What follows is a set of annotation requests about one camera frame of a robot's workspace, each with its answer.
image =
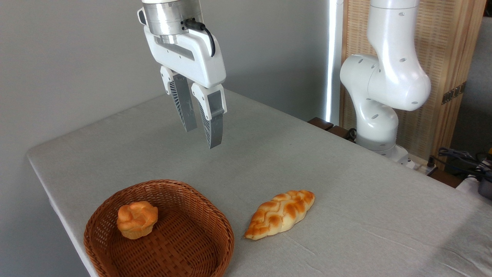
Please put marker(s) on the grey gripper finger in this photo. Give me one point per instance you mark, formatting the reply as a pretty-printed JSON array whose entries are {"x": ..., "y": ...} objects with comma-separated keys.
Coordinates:
[
  {"x": 213, "y": 123},
  {"x": 184, "y": 104}
]

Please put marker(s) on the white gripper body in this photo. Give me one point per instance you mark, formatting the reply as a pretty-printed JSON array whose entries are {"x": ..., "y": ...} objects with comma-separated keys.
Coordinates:
[{"x": 200, "y": 57}]

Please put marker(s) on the long braided bread loaf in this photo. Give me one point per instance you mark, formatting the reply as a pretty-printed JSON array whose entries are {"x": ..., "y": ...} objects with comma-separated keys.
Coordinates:
[{"x": 278, "y": 213}]

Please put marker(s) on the round golden bread bun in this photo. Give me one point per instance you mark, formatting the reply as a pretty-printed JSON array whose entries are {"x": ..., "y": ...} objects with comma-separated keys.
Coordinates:
[{"x": 136, "y": 220}]

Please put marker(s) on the brown wicker basket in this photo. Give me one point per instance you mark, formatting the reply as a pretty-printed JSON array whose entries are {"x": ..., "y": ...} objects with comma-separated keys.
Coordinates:
[{"x": 173, "y": 250}]

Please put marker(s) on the grey tablecloth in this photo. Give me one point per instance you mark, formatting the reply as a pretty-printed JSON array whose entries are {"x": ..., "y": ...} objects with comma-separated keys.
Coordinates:
[{"x": 307, "y": 161}]

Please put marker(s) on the dark brown wooden block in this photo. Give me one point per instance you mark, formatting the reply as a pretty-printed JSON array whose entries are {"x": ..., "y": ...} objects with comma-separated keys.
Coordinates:
[
  {"x": 321, "y": 123},
  {"x": 338, "y": 131}
]

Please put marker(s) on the white power strip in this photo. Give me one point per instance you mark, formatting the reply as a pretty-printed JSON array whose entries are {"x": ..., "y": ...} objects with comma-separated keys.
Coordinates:
[{"x": 421, "y": 166}]

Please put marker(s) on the black metal screen hinge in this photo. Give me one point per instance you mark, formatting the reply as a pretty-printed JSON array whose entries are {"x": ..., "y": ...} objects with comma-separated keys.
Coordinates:
[{"x": 453, "y": 92}]

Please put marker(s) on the white vertical post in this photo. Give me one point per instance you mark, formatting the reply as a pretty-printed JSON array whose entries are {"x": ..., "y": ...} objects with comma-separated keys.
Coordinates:
[{"x": 333, "y": 57}]

